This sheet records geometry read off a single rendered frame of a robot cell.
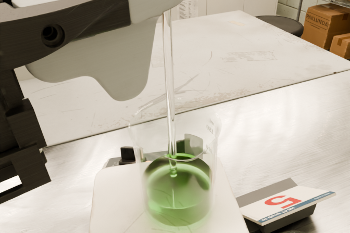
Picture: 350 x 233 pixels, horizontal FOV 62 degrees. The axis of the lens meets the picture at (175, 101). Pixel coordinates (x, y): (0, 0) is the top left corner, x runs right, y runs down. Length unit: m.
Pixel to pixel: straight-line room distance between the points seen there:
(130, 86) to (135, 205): 0.13
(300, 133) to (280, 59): 0.27
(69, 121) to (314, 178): 0.38
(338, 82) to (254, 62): 0.17
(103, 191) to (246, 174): 0.20
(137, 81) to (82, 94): 0.44
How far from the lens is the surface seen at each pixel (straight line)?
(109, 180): 0.28
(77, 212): 0.38
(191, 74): 0.62
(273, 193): 0.38
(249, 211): 0.34
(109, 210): 0.26
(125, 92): 0.15
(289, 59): 0.71
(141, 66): 0.15
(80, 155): 0.45
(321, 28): 2.86
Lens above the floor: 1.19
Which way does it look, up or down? 33 degrees down
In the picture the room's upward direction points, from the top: 3 degrees counter-clockwise
